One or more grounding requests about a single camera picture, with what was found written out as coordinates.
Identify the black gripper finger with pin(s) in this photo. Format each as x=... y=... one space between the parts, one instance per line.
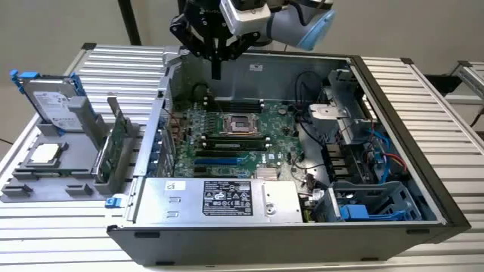
x=237 y=48
x=191 y=46

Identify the green graphics card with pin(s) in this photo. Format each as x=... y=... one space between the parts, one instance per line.
x=113 y=147

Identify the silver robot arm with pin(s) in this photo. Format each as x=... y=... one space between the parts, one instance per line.
x=287 y=25

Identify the black stand pole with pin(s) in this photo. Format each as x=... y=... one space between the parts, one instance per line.
x=129 y=25

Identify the round coin battery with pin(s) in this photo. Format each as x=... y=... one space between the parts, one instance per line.
x=281 y=110

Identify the CPU socket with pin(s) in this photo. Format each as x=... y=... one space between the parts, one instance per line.
x=240 y=123

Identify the green motherboard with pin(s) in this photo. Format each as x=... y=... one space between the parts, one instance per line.
x=280 y=124

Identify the metal drive cage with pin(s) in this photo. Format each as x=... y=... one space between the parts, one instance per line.
x=341 y=96

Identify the hard disk in blue carrier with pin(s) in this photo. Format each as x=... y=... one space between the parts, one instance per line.
x=49 y=105

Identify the small silver heat sink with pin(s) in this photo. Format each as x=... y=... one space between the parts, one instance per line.
x=267 y=173

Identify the grey parts rack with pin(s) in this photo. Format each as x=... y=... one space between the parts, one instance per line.
x=75 y=153

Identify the silver CPU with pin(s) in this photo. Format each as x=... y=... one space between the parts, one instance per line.
x=45 y=153

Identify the silver power supply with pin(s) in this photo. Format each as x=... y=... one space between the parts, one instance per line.
x=181 y=207

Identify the blue case latch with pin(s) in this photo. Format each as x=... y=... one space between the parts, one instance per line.
x=109 y=202

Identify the grey disk bay cage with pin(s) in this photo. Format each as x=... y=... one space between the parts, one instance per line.
x=377 y=190

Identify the metal slat side table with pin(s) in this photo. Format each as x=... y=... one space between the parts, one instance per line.
x=471 y=76

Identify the blue plastic disk carrier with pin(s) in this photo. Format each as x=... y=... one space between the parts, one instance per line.
x=353 y=212

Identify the open black PC case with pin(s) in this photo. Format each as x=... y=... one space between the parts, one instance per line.
x=227 y=243

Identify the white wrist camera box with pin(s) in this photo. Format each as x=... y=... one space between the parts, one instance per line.
x=245 y=17

